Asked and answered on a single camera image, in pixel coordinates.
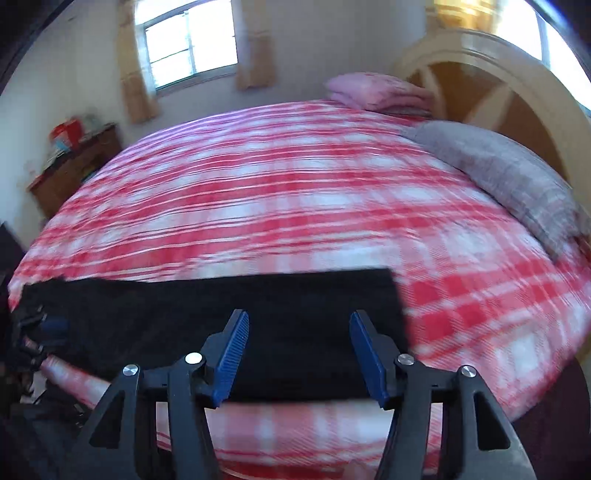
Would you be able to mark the window with white frame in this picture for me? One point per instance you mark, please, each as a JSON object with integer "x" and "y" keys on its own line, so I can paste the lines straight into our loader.
{"x": 189, "y": 41}

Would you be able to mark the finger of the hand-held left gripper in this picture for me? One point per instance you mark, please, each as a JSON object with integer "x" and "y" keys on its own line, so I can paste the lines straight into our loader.
{"x": 53, "y": 325}

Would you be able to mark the pink folded blanket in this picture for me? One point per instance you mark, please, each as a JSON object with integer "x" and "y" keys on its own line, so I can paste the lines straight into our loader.
{"x": 378, "y": 90}

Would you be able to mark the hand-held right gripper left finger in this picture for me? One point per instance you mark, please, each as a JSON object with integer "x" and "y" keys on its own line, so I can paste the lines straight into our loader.
{"x": 231, "y": 355}

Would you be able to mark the brown wooden desk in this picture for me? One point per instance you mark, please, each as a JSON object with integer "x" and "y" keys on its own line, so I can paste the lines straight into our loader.
{"x": 74, "y": 175}

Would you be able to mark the red gift bag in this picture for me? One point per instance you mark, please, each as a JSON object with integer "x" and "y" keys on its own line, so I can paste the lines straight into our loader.
{"x": 67, "y": 134}

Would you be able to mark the red plaid bed sheet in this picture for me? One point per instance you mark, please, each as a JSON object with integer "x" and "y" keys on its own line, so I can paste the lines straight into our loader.
{"x": 277, "y": 184}

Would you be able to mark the sheer yellow curtain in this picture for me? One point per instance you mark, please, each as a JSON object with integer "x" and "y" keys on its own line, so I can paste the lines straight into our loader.
{"x": 461, "y": 14}

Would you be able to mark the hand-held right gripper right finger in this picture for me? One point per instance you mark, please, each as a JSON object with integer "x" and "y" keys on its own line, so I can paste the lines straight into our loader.
{"x": 364, "y": 355}

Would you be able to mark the large bright window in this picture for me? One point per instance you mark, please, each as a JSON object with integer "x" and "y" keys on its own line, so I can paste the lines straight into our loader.
{"x": 521, "y": 23}

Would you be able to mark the black pants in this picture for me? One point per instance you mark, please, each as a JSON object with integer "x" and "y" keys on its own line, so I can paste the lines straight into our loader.
{"x": 300, "y": 300}

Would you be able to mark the yellow patterned curtain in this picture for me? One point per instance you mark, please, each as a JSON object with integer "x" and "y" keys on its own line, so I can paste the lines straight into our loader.
{"x": 134, "y": 69}
{"x": 254, "y": 50}

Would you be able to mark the grey striped pillow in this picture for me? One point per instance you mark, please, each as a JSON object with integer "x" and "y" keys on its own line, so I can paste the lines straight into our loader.
{"x": 498, "y": 170}

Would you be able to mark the cream wooden headboard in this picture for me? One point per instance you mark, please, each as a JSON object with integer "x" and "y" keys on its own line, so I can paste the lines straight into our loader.
{"x": 517, "y": 69}

